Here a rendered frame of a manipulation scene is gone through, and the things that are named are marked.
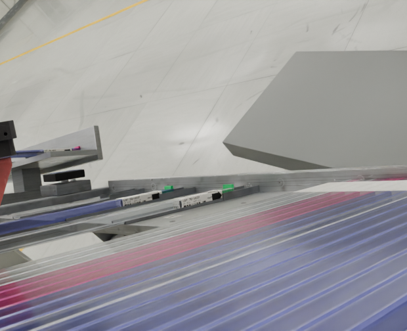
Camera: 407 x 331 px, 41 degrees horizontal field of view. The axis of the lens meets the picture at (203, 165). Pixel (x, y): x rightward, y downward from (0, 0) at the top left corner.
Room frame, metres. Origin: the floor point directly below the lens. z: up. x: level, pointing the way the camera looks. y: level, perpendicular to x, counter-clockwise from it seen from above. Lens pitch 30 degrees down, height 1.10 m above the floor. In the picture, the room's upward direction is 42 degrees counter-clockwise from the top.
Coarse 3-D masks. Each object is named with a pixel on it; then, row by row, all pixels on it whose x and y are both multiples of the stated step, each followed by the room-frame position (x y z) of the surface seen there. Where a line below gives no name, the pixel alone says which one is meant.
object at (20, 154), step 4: (72, 148) 0.99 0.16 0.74; (76, 148) 0.99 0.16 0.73; (80, 148) 1.00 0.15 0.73; (16, 152) 0.94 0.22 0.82; (20, 152) 0.94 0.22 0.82; (24, 152) 0.94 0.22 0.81; (28, 152) 0.95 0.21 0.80; (32, 152) 0.95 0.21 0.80; (36, 152) 0.95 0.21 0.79; (40, 152) 0.96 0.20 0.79; (8, 156) 0.93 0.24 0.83; (12, 156) 0.93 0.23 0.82; (16, 156) 0.93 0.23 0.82; (20, 156) 0.94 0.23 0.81; (24, 156) 0.94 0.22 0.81; (28, 156) 0.95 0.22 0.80; (32, 156) 0.95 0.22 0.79
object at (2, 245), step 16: (224, 192) 0.50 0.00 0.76; (144, 208) 0.46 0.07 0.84; (160, 208) 0.47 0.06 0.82; (176, 208) 0.47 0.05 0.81; (64, 224) 0.43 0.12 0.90; (80, 224) 0.43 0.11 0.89; (96, 224) 0.44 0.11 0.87; (112, 224) 0.44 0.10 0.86; (0, 240) 0.40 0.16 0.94; (16, 240) 0.41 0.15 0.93; (32, 240) 0.41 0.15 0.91; (48, 240) 0.42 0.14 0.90
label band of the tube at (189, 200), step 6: (204, 192) 0.50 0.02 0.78; (210, 192) 0.50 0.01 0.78; (216, 192) 0.50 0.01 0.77; (222, 192) 0.50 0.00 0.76; (180, 198) 0.48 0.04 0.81; (186, 198) 0.48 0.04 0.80; (192, 198) 0.48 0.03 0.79; (198, 198) 0.49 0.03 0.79; (204, 198) 0.49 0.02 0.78; (210, 198) 0.49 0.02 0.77; (216, 198) 0.50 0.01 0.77; (186, 204) 0.48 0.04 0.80; (192, 204) 0.48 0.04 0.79
